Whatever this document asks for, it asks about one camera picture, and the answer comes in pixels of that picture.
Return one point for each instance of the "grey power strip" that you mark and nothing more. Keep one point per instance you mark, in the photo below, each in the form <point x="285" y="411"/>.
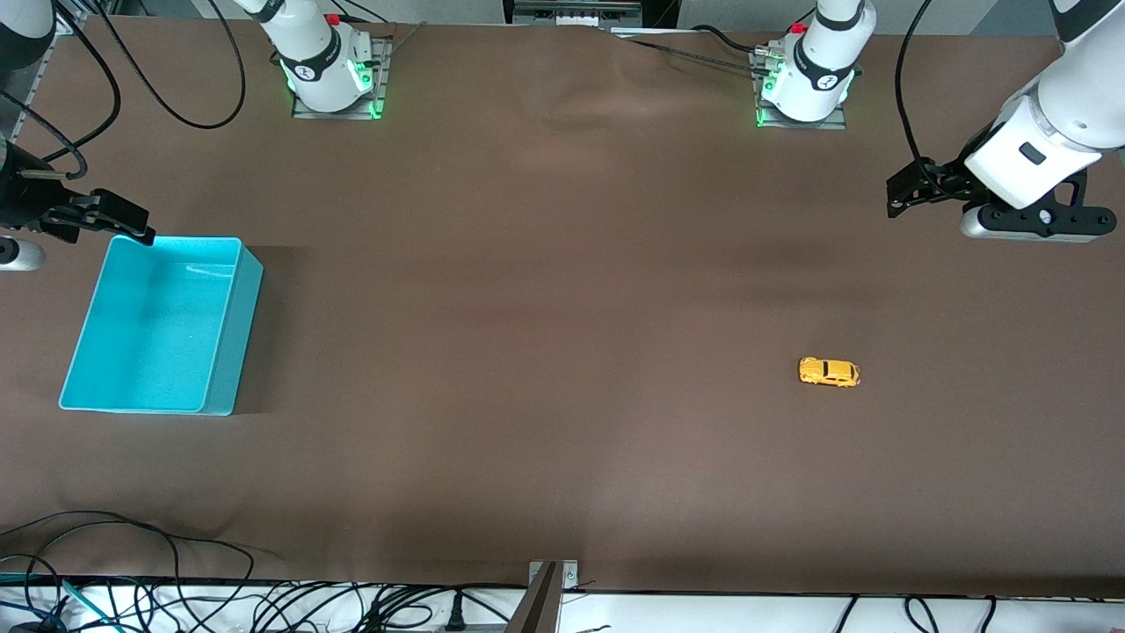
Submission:
<point x="571" y="13"/>

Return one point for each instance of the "grey metal camera post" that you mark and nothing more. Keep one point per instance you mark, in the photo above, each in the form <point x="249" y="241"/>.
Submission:
<point x="540" y="607"/>

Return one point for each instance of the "turquoise plastic bin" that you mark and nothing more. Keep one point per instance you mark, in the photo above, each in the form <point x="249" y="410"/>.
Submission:
<point x="158" y="334"/>

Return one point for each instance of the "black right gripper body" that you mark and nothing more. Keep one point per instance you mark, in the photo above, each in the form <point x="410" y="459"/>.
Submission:
<point x="25" y="199"/>

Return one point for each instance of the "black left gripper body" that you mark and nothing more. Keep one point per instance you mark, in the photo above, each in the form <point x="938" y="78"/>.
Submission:
<point x="944" y="185"/>

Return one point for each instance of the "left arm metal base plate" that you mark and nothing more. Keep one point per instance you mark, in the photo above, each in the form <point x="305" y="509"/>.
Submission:
<point x="791" y="125"/>

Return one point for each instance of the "black power plug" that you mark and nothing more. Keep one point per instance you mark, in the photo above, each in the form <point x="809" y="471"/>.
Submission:
<point x="454" y="620"/>

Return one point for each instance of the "grey aluminium frame rail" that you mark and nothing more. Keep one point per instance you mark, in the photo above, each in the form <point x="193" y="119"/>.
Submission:
<point x="33" y="97"/>

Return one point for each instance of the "yellow beetle toy car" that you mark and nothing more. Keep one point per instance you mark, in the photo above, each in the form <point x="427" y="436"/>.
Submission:
<point x="828" y="372"/>

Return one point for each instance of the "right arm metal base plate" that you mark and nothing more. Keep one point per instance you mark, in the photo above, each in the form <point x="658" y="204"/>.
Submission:
<point x="383" y="88"/>

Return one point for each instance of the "brown table cover mat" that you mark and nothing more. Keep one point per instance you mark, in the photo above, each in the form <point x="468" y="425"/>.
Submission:
<point x="562" y="308"/>

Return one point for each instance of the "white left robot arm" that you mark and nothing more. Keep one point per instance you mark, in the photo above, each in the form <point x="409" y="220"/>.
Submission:
<point x="1055" y="123"/>

